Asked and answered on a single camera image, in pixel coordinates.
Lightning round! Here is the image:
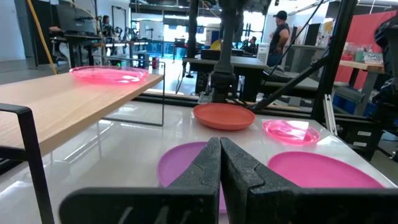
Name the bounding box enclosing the black equipment beside table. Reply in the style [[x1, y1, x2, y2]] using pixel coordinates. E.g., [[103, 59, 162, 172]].
[[371, 14, 398, 125]]

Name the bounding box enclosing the person standing with cap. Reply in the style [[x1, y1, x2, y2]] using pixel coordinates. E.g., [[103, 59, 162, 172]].
[[267, 10, 291, 68]]

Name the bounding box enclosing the yellow hanging cable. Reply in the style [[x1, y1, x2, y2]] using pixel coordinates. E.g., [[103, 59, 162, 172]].
[[25, 0, 58, 76]]

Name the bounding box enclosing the orange plate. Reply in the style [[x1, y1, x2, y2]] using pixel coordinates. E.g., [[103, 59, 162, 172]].
[[193, 103, 256, 131]]

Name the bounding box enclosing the red partition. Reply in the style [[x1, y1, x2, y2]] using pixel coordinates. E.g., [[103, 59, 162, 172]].
[[333, 10, 398, 91]]

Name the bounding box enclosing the wooden side table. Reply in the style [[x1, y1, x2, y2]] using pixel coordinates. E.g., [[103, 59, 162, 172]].
[[338, 59, 386, 116]]

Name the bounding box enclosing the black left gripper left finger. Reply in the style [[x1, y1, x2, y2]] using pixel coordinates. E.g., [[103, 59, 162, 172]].
[[58, 137, 222, 224]]

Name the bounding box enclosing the black rig frame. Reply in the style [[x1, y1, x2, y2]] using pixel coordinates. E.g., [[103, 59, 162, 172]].
[[250, 0, 398, 131]]

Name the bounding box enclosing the purple plate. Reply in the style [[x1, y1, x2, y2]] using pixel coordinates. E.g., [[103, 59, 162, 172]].
[[156, 141, 228, 214]]

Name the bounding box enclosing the wooden shelf with black frame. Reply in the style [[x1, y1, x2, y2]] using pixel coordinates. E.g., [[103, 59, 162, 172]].
[[0, 55, 166, 224]]

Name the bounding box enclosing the aluminium extrusion bar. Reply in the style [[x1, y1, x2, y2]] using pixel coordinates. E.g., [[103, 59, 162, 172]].
[[323, 93, 338, 137]]

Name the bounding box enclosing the large clear pink plate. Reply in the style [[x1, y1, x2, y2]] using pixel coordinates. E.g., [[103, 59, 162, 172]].
[[68, 65, 150, 85]]

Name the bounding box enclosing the magenta pink plate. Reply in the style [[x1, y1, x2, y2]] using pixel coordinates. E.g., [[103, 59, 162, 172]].
[[267, 151, 386, 189]]

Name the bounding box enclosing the person seated at desk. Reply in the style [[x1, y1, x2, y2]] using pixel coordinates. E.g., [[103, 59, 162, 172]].
[[101, 14, 114, 39]]

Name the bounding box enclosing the small clear pink plate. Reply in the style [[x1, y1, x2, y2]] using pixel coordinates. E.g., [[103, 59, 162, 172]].
[[262, 119, 322, 146]]

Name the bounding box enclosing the person seated behind black desk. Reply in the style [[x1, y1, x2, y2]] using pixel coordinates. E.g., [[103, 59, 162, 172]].
[[244, 36, 259, 56]]

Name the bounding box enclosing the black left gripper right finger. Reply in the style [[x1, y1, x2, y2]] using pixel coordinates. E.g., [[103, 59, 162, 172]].
[[220, 137, 398, 224]]

